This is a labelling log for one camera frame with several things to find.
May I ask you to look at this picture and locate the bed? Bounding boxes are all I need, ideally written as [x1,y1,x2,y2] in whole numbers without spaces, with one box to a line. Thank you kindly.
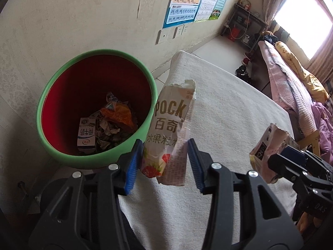
[256,39,333,162]

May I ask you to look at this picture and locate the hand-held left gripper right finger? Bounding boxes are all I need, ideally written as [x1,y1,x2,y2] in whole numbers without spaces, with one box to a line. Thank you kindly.
[187,138,303,250]

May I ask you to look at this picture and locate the pink waffle blanket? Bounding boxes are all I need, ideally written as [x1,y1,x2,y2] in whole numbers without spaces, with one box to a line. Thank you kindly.
[271,55,323,141]

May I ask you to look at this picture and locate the white milk carton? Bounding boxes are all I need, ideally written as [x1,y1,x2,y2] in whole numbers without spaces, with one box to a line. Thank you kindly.
[77,117,97,154]

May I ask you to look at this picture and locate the black garment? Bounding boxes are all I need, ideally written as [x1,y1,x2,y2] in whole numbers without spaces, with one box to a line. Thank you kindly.
[276,23,290,41]

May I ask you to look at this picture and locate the green red trash bin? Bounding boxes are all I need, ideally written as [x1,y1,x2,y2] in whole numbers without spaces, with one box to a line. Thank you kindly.
[36,49,158,169]

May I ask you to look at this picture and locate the bright window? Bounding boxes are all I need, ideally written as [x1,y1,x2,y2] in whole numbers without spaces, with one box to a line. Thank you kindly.
[274,0,333,60]

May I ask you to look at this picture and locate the pink white snack carton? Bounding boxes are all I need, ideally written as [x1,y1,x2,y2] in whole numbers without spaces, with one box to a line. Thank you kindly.
[139,79,196,186]

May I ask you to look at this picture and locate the purple quilt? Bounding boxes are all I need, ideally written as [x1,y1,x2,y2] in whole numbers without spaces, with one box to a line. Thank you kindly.
[311,100,333,166]

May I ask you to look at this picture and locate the dark clothes pile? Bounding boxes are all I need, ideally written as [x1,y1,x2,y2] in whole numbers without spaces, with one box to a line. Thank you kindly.
[261,30,279,43]

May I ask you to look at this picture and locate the wooden chair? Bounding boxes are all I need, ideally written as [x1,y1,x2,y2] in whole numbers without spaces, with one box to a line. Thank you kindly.
[297,130,322,157]

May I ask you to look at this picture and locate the red container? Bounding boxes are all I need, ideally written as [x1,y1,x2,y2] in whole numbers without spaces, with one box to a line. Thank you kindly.
[228,26,241,41]

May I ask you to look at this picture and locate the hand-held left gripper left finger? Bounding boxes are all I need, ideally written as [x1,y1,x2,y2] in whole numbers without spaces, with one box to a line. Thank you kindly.
[27,139,144,250]

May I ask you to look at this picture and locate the blue alphabet wall poster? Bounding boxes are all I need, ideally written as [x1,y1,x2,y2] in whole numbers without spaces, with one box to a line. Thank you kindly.
[163,0,211,30]

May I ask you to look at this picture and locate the metal shelf table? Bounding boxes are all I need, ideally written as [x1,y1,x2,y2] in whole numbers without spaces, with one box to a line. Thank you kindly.
[221,3,270,50]

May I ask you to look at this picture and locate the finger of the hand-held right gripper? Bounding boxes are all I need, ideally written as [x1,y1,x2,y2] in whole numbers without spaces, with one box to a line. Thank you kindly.
[268,154,313,187]
[282,146,331,173]

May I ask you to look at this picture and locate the white cable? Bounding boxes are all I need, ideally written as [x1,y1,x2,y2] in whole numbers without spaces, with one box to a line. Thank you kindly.
[226,10,251,38]

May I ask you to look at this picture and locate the beige curtain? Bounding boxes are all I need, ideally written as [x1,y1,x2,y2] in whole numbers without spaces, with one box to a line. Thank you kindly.
[260,0,302,26]
[308,49,333,84]

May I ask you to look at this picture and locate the yellow blanket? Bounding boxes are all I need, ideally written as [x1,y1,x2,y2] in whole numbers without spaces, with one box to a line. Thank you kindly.
[275,41,329,99]

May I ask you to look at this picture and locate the orange wrapper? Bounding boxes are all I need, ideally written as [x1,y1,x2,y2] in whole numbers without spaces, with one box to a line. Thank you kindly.
[101,103,137,129]

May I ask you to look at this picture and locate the pile of crumpled wrappers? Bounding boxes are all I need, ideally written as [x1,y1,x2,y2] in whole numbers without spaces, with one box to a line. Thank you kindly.
[90,91,136,151]

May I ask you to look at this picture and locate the beige table cloth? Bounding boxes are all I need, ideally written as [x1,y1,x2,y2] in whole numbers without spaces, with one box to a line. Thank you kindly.
[118,51,298,250]

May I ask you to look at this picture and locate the person's right forearm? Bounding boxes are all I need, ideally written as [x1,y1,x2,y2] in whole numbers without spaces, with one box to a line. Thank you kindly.
[294,208,328,237]

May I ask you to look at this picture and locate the small white bag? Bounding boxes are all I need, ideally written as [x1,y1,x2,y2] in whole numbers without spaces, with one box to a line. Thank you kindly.
[241,34,255,46]

